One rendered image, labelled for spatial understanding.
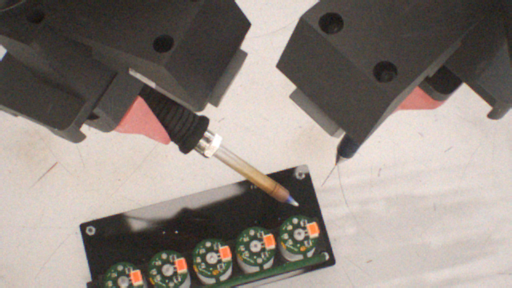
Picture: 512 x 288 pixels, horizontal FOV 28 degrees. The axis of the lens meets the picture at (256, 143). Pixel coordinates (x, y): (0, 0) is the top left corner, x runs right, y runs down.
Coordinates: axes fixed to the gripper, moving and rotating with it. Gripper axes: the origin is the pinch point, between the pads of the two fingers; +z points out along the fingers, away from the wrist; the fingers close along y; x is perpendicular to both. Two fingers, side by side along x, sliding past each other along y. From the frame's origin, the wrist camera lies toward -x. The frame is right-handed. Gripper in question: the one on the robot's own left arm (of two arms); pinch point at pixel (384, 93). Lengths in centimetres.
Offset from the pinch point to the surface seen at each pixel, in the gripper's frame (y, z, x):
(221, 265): -1.2, 16.8, -5.5
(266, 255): 0.4, 16.0, -3.2
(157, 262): -4.2, 17.8, -7.9
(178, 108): -8.1, 7.2, -4.8
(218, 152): -5.1, 8.9, -4.1
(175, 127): -7.4, 7.6, -5.6
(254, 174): -2.9, 9.7, -3.2
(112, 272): -5.7, 18.6, -10.1
